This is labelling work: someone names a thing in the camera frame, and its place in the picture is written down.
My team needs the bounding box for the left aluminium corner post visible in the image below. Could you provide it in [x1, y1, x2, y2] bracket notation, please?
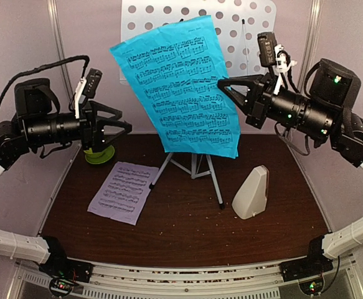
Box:
[47, 0, 73, 98]

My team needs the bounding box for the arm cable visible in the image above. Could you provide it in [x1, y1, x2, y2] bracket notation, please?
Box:
[274, 68, 363, 156]
[0, 55, 90, 141]

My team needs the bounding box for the aluminium corner post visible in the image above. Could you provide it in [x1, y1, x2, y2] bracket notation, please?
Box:
[297, 0, 324, 92]
[47, 0, 73, 98]

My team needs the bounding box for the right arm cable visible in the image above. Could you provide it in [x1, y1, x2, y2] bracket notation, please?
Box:
[274, 68, 363, 156]

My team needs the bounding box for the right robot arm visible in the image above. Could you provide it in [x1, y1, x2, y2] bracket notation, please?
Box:
[217, 59, 363, 169]

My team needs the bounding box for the white perforated music stand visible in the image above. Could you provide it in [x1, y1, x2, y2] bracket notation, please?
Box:
[118, 0, 278, 210]

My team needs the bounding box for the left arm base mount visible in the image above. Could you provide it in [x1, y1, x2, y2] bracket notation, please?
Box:
[37, 259, 93, 298]

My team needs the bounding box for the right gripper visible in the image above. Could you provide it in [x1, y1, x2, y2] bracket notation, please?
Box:
[217, 70, 336, 140]

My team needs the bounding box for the right aluminium corner post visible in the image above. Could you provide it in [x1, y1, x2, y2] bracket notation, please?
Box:
[297, 0, 324, 92]

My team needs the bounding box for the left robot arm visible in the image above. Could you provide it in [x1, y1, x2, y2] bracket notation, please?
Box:
[0, 78, 132, 277]

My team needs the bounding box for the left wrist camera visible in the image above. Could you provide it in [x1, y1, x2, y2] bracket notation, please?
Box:
[73, 68, 103, 119]

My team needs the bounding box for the lilac sheet music page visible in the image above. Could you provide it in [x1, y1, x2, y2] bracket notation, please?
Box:
[87, 161, 159, 225]

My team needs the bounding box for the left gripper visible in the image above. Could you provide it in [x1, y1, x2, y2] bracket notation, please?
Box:
[25, 99, 131, 151]

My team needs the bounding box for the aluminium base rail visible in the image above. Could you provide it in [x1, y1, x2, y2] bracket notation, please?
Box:
[7, 255, 363, 298]

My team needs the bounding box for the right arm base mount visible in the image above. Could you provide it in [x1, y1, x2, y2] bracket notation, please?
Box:
[280, 257, 333, 297]

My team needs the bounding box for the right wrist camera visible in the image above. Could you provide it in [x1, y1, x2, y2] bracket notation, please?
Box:
[257, 32, 299, 95]

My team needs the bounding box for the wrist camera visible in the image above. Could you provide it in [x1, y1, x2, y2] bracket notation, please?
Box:
[257, 32, 299, 95]
[73, 68, 103, 119]

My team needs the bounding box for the blue sheet music page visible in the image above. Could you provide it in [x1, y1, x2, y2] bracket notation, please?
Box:
[110, 16, 240, 158]

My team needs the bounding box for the green bowl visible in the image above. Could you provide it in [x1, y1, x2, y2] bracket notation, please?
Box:
[83, 148, 105, 159]

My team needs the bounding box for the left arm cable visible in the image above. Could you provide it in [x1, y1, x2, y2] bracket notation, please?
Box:
[0, 55, 90, 141]

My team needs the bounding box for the white metronome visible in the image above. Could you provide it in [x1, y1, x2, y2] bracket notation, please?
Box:
[232, 165, 269, 220]

